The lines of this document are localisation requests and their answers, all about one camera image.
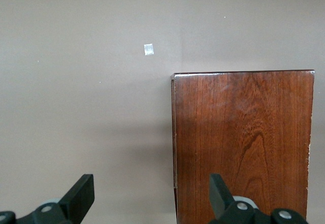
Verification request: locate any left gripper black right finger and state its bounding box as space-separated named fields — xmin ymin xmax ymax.
xmin=208 ymin=173 xmax=309 ymax=224

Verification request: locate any small clear tape square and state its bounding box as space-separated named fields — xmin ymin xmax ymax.
xmin=143 ymin=43 xmax=155 ymax=56

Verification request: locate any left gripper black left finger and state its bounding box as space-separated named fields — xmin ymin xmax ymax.
xmin=0 ymin=174 xmax=95 ymax=224

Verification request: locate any dark brown wooden cabinet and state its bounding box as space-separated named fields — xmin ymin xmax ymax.
xmin=170 ymin=69 xmax=315 ymax=224

